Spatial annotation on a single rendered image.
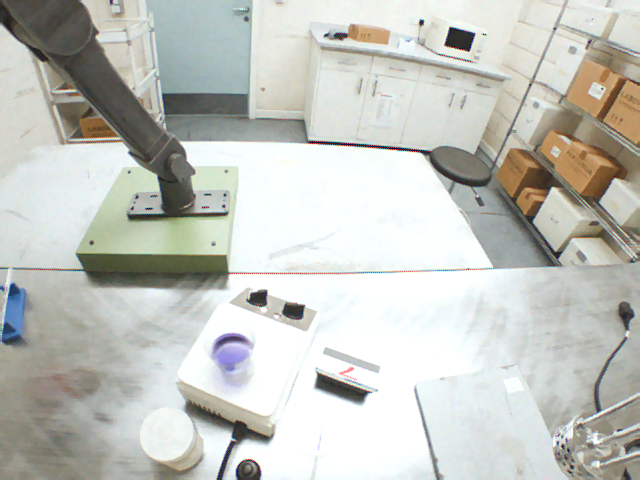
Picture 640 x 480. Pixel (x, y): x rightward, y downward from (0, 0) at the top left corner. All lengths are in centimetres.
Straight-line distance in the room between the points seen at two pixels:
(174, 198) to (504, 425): 65
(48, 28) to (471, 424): 70
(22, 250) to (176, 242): 35
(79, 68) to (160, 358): 39
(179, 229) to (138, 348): 22
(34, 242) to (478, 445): 86
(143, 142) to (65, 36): 19
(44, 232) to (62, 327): 26
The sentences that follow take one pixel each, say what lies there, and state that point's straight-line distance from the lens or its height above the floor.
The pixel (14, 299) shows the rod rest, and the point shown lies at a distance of 69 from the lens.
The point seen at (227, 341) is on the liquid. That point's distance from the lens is 36.
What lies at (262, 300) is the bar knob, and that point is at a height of 95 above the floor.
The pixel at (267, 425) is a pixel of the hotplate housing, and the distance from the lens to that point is 40.
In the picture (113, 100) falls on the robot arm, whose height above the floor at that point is 119.
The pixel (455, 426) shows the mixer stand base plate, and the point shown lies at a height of 91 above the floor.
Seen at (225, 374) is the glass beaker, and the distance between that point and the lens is 35.
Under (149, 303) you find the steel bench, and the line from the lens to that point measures 58.
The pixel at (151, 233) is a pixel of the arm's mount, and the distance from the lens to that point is 62.
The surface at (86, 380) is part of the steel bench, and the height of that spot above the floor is 90.
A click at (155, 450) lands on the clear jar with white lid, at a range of 39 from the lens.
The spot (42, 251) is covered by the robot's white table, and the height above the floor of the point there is 90.
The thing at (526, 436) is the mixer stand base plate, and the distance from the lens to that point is 58.
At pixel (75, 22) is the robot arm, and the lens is 43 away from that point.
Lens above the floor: 135
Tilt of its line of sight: 43 degrees down
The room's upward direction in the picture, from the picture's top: 10 degrees clockwise
